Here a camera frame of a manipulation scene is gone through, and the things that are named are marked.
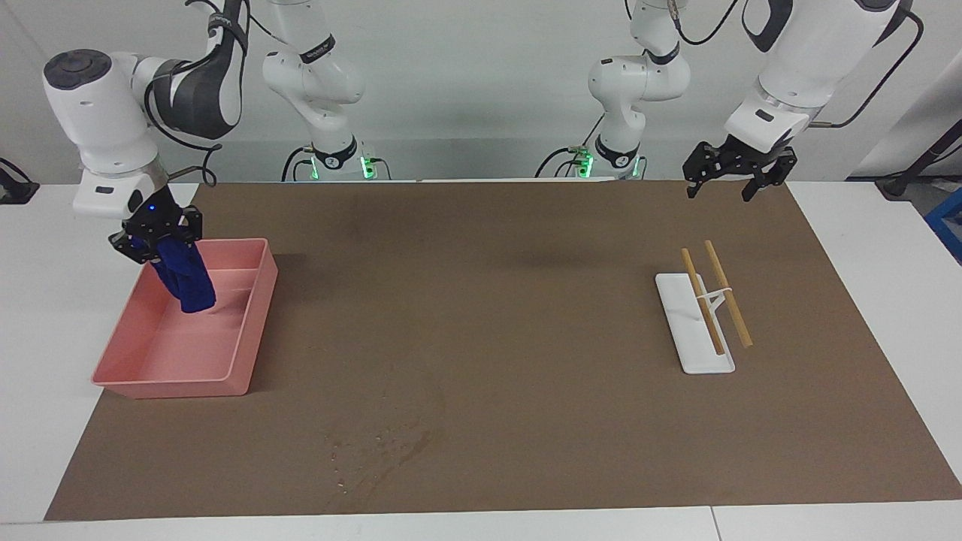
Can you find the brown table mat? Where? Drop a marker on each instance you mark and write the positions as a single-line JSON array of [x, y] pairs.
[[481, 300]]

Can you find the black stand leg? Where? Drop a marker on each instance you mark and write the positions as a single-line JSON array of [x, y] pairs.
[[921, 161]]

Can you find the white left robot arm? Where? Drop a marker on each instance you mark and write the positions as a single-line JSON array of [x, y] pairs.
[[639, 83]]

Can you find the blue towel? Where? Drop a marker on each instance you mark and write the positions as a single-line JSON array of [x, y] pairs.
[[188, 282]]

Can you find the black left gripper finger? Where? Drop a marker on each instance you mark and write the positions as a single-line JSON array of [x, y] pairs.
[[775, 174], [705, 161]]

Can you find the spilled water puddle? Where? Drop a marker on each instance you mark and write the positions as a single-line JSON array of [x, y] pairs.
[[383, 447]]

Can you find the pink plastic bin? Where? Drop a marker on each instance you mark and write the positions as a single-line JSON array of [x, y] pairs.
[[195, 346]]

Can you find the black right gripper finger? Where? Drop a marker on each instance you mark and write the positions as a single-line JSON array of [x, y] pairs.
[[192, 228], [131, 248]]

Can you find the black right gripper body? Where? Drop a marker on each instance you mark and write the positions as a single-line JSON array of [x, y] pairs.
[[159, 222]]

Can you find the wooden dowel rod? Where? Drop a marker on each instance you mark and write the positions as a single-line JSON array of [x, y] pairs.
[[699, 293], [725, 289]]

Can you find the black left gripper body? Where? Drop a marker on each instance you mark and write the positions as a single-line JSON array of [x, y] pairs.
[[754, 158]]

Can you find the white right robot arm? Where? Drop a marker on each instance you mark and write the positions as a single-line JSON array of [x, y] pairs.
[[98, 113]]

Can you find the white rectangular rack tray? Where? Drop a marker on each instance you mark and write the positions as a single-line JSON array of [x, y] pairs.
[[695, 338]]

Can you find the black clamp mount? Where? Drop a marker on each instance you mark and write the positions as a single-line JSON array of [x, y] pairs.
[[15, 188]]

